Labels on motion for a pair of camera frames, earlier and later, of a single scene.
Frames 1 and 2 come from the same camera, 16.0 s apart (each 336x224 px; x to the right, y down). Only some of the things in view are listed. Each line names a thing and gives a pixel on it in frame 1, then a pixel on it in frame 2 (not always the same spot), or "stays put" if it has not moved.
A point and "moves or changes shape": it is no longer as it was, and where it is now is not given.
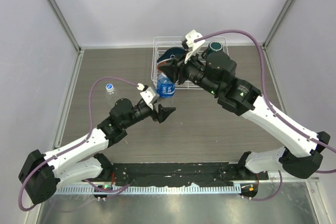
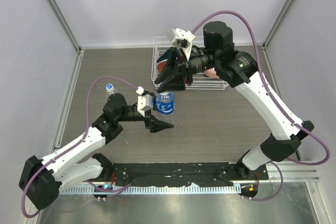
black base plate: x=158 y=174 stays put
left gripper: x=162 y=113 → x=151 y=123
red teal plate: x=158 y=65 stays put
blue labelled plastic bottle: x=166 y=87 moves or changes shape
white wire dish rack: x=160 y=43 stays put
